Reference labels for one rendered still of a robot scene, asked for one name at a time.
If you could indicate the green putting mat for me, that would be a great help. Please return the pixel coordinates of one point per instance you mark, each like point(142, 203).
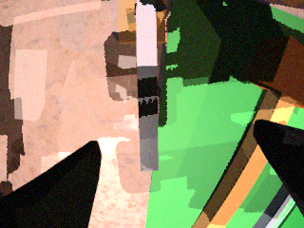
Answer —
point(207, 107)

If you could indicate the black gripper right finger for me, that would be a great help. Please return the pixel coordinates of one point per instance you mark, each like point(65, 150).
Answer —
point(283, 147)

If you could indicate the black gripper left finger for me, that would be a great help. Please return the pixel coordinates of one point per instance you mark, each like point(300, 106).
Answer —
point(62, 197)

